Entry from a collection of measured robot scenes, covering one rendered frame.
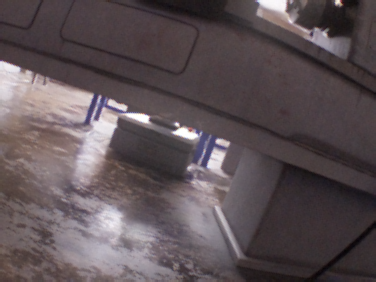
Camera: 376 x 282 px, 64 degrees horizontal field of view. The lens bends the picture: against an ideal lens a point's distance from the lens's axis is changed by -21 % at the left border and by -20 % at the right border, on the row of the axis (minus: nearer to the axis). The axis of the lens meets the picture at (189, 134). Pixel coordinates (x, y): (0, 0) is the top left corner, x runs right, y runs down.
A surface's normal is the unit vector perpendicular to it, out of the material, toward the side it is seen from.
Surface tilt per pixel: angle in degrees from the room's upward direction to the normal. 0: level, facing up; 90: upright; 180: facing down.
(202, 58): 90
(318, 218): 90
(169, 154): 90
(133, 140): 90
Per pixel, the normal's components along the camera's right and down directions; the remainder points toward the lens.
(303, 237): 0.07, 0.11
